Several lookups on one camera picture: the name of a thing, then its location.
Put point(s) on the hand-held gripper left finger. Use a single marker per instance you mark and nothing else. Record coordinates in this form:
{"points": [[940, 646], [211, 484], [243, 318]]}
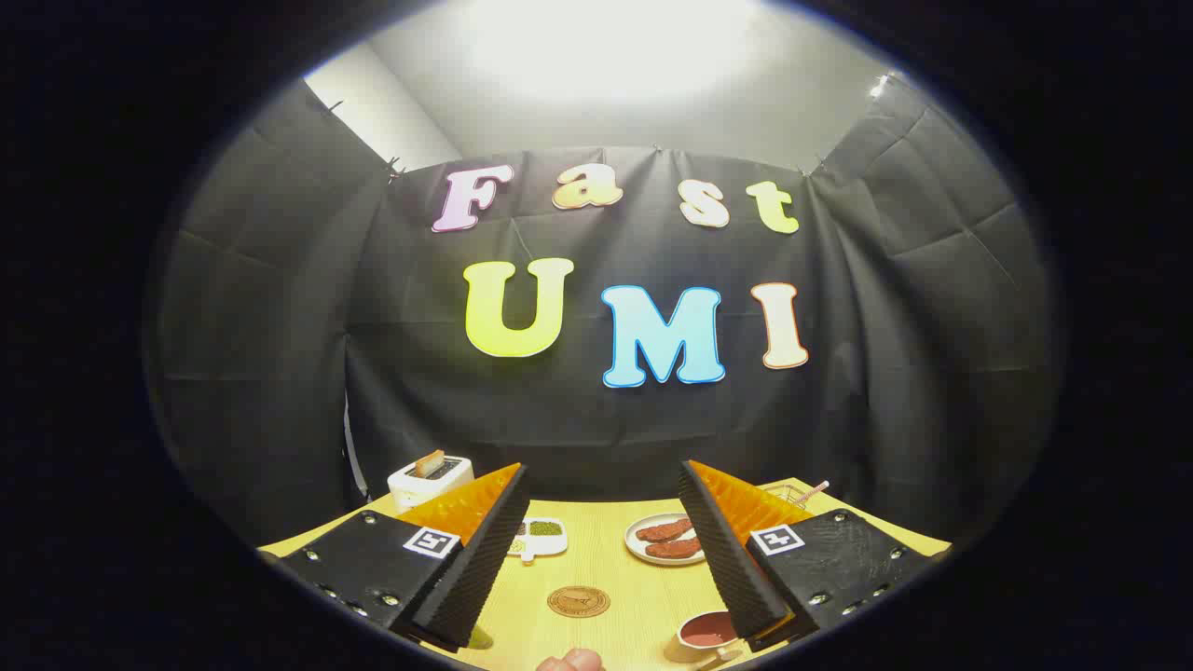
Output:
{"points": [[475, 568]]}

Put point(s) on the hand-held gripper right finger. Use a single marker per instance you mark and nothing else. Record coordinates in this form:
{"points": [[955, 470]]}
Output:
{"points": [[727, 550]]}

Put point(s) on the beige cup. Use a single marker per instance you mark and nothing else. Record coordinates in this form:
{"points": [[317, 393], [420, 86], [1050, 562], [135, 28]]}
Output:
{"points": [[708, 632]]}

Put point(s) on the round cork coaster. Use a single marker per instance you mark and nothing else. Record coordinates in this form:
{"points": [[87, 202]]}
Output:
{"points": [[579, 601]]}

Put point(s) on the reddish meat piece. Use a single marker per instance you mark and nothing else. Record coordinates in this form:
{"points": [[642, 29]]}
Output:
{"points": [[676, 549], [664, 531]]}

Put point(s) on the white divided dish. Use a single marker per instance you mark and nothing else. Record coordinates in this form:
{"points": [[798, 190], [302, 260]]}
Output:
{"points": [[550, 543]]}

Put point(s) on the pile of green beans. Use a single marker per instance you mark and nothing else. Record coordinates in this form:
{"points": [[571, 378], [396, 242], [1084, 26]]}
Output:
{"points": [[546, 528]]}

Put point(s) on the white round plate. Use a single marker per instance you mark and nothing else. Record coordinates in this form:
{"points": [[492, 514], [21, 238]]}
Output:
{"points": [[638, 550]]}

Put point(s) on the white toaster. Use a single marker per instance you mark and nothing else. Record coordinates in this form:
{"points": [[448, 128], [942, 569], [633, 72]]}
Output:
{"points": [[447, 480]]}

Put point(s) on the striped straw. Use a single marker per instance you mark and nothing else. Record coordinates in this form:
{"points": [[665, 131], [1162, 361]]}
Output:
{"points": [[813, 491]]}

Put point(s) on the bread slice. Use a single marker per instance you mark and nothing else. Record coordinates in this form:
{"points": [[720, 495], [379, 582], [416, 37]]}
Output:
{"points": [[430, 463]]}

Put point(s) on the wooden table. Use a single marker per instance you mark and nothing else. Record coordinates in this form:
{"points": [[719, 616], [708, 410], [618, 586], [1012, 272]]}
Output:
{"points": [[596, 564]]}

